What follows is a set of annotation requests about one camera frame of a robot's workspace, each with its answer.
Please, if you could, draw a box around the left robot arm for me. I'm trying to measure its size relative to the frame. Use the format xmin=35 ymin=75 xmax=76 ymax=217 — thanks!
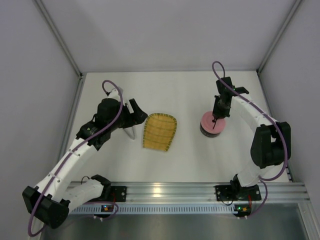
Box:
xmin=22 ymin=98 xmax=148 ymax=229

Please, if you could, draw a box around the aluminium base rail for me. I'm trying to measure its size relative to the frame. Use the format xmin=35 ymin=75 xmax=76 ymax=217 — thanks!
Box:
xmin=112 ymin=182 xmax=310 ymax=204

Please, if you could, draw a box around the left black base bracket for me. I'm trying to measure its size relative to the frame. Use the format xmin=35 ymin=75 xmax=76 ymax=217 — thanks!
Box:
xmin=107 ymin=185 xmax=127 ymax=203

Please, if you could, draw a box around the green bamboo tray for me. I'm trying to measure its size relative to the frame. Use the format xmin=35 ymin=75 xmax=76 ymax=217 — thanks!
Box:
xmin=142 ymin=113 xmax=178 ymax=152

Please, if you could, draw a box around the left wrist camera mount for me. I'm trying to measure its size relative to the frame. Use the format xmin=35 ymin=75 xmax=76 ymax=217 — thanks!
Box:
xmin=107 ymin=87 xmax=123 ymax=102

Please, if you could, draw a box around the right black base bracket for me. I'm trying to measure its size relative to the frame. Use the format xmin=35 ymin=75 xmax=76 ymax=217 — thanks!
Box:
xmin=214 ymin=184 xmax=262 ymax=202

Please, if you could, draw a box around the pink round lid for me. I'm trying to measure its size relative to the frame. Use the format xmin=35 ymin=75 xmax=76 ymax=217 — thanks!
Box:
xmin=200 ymin=111 xmax=226 ymax=134

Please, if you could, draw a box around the black base bracket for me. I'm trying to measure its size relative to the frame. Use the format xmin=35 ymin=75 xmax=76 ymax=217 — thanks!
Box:
xmin=107 ymin=185 xmax=127 ymax=203
xmin=214 ymin=184 xmax=262 ymax=202

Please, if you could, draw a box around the steel lunch box bowl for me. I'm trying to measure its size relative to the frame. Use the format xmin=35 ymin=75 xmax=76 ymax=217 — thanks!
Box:
xmin=199 ymin=125 xmax=221 ymax=138

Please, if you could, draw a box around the slotted cable duct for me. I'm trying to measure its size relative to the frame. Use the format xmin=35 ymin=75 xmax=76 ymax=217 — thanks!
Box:
xmin=71 ymin=203 xmax=236 ymax=215

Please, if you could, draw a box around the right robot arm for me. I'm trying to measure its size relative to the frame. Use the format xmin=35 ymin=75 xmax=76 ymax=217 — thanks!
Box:
xmin=209 ymin=77 xmax=291 ymax=201

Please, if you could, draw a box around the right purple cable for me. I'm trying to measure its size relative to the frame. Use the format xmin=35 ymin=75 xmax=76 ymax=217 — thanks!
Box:
xmin=211 ymin=60 xmax=292 ymax=218

